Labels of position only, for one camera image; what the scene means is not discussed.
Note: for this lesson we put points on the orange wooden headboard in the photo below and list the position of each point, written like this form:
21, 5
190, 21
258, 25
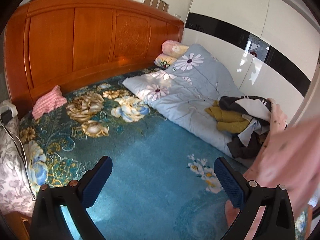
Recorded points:
74, 43

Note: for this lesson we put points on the teal floral bed blanket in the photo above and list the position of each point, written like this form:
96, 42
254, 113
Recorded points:
162, 184

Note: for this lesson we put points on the mustard yellow garment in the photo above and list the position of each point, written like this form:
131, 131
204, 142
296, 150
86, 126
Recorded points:
227, 121

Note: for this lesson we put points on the pink knitted cloth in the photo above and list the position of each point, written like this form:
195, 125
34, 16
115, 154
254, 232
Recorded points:
48, 102

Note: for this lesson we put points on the black white striped jacket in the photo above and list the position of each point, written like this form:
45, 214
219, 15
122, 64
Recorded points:
249, 106

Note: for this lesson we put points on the dark grey garment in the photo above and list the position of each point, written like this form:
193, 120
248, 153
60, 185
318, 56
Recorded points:
239, 150

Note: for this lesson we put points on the white black sliding wardrobe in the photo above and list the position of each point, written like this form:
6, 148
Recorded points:
269, 48

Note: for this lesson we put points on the pink floral pillow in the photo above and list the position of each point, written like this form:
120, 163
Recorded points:
173, 48
164, 61

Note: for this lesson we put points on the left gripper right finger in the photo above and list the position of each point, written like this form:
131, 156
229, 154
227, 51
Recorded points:
277, 221

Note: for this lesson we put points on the light blue floral quilt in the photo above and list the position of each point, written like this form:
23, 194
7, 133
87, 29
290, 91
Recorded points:
182, 92

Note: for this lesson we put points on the black charger adapter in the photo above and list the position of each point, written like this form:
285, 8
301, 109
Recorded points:
6, 116

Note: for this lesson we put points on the grey floral cushion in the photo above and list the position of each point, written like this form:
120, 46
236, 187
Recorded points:
15, 191

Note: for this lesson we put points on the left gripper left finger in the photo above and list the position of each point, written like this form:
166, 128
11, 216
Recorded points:
48, 222

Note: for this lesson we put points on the white wall socket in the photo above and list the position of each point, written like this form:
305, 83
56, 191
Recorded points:
177, 16

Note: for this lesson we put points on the row of picture frames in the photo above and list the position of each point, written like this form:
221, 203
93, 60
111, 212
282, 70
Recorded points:
157, 4

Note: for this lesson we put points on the light blue shirt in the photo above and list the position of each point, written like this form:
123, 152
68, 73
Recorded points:
253, 126

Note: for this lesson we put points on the pink fleece floral garment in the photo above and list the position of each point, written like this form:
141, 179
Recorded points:
289, 157

